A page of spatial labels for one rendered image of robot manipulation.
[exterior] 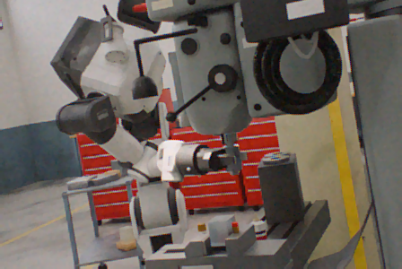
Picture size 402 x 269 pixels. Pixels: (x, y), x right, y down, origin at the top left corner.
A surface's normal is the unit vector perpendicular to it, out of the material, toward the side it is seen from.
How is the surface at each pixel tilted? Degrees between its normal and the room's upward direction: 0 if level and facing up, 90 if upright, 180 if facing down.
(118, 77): 58
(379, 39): 90
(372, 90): 90
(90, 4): 90
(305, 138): 90
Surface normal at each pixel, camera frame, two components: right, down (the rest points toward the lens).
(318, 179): -0.35, 0.11
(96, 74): -0.12, -0.47
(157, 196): -0.07, -0.10
